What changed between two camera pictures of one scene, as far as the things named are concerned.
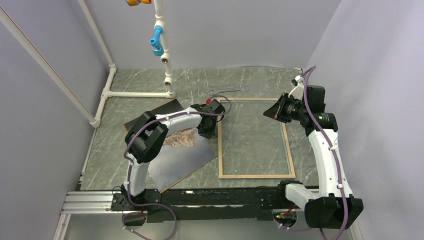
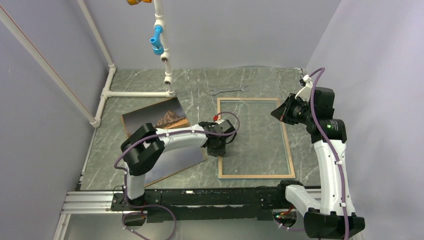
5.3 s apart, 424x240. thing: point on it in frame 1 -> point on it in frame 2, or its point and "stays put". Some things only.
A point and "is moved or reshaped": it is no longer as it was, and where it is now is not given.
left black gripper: (210, 134) -> (220, 152)
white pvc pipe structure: (160, 22) stays put
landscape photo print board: (184, 151) is moved or reshaped
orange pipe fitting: (136, 2) stays put
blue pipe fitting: (157, 49) stays put
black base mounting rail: (257, 203) stays put
